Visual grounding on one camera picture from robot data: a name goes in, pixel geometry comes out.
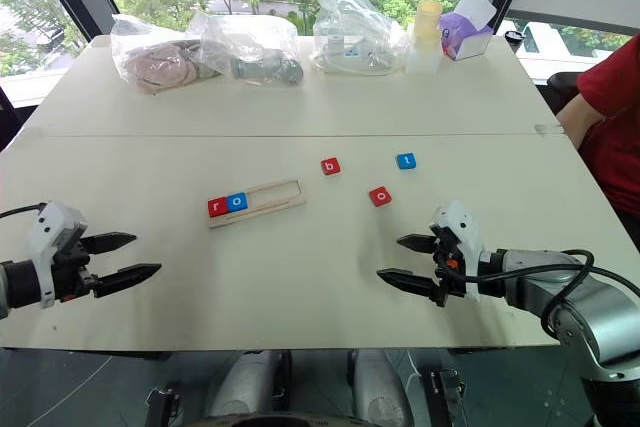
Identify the plastic bag with white parts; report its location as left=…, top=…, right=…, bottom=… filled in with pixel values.
left=310, top=0, right=409, bottom=78

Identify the plastic bag with grey item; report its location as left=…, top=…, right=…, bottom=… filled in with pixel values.
left=188, top=10, right=306, bottom=88

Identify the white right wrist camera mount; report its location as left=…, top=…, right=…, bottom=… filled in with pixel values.
left=429, top=198, right=487, bottom=304

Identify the plastic bag with pink cloth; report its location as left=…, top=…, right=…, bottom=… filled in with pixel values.
left=110, top=13, right=224, bottom=96

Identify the black chair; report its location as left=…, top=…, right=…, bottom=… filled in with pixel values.
left=546, top=71, right=582, bottom=116

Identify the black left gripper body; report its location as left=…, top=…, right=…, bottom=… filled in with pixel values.
left=49, top=233, right=100, bottom=303

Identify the red letter tile o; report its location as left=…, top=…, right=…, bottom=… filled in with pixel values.
left=368, top=185, right=393, bottom=209

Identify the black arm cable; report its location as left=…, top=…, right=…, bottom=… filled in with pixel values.
left=438, top=248, right=640, bottom=339
left=0, top=202, right=47, bottom=221

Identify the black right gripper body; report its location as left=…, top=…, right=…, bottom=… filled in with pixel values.
left=429, top=224, right=470, bottom=309

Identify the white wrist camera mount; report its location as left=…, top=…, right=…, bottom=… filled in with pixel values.
left=26, top=201, right=89, bottom=309
left=429, top=198, right=487, bottom=304

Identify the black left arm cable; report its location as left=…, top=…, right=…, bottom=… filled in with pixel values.
left=0, top=202, right=47, bottom=221

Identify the blue letter tile o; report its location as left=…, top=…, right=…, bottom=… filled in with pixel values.
left=225, top=191, right=250, bottom=214

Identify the dark rounded robot torso edge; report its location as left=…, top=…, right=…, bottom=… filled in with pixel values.
left=189, top=411, right=401, bottom=427

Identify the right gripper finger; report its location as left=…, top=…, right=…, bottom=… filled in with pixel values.
left=375, top=267, right=446, bottom=305
left=395, top=233, right=439, bottom=255

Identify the black bracket under table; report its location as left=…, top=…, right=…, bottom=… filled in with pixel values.
left=143, top=385, right=182, bottom=427
left=423, top=368, right=467, bottom=427

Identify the wooden letter tray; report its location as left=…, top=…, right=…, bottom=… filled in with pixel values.
left=206, top=177, right=308, bottom=230

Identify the purple tissue box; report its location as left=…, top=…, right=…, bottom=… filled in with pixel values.
left=438, top=0, right=498, bottom=63

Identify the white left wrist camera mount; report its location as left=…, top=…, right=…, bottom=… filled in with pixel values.
left=26, top=201, right=89, bottom=309

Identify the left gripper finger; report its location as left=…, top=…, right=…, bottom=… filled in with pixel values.
left=79, top=231, right=138, bottom=255
left=92, top=262, right=163, bottom=299

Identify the clear plastic container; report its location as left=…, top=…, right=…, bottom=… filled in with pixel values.
left=405, top=21, right=445, bottom=74

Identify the person in red shirt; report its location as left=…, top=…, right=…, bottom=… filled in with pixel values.
left=555, top=31, right=640, bottom=219

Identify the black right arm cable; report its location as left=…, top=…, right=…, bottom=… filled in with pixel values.
left=438, top=248, right=640, bottom=339

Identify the silver robot leg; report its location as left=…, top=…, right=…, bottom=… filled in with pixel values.
left=348, top=348, right=417, bottom=427
left=203, top=349, right=292, bottom=422

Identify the yellow plastic cup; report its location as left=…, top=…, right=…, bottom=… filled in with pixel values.
left=415, top=0, right=445, bottom=41

